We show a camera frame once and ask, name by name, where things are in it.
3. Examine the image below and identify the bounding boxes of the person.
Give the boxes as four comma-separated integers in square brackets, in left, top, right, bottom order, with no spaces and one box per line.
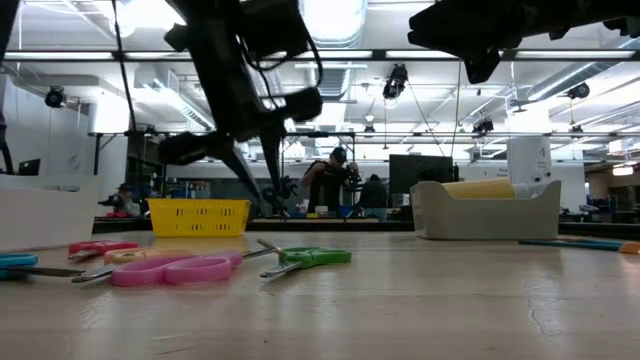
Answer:
[301,146,359,217]
[99,182,142,217]
[357,173,389,210]

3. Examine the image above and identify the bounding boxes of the black laptop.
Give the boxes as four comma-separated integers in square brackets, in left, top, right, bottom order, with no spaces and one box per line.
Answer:
[17,158,42,177]

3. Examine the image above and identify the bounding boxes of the red-handled scissors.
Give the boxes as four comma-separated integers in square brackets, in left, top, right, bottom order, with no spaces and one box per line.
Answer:
[67,240,141,263]

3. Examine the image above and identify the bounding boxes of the yellow plastic basket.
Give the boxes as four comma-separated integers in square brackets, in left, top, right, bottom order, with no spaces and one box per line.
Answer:
[145,197,253,238]

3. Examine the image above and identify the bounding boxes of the black monitor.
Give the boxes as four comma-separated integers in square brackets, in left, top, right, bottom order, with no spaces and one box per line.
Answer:
[388,153,457,197]

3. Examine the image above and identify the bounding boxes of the black overhead camera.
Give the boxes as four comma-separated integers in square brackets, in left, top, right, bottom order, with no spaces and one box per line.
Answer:
[381,63,409,102]

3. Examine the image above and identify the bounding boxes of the pink-handled scissors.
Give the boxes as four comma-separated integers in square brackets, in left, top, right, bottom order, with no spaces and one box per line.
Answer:
[70,246,279,288]

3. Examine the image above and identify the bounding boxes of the black ceiling-mounted camera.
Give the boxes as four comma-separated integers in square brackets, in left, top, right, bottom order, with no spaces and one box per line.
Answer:
[43,85,67,109]
[471,117,496,136]
[566,81,592,101]

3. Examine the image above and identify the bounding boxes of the grey plastic bin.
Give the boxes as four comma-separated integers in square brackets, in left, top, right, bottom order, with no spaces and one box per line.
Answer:
[409,179,563,242]

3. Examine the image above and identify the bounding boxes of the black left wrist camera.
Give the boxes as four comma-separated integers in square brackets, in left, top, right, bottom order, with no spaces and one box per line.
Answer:
[239,0,314,64]

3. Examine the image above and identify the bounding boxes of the white plastic bin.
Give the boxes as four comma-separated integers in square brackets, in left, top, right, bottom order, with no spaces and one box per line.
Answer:
[0,173,105,252]

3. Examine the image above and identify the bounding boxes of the green-handled scissors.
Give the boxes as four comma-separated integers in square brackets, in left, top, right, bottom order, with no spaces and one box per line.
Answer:
[258,246,353,282]

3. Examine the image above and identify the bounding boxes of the blue-handled scissors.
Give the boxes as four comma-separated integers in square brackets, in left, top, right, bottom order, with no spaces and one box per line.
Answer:
[0,252,87,281]

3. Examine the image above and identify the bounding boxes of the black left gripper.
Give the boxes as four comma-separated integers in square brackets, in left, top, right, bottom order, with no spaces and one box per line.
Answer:
[159,87,324,203]

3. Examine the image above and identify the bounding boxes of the orange-handled scissors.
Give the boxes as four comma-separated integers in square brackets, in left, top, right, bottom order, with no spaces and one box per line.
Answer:
[102,247,196,266]

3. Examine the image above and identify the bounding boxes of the black aluminium frame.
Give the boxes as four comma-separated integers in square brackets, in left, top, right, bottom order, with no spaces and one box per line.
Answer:
[0,47,640,240]

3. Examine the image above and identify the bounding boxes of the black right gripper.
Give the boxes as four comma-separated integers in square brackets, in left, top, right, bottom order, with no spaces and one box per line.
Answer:
[408,0,524,84]

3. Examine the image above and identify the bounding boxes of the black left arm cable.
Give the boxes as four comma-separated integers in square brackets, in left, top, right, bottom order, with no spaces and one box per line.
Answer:
[111,0,137,132]

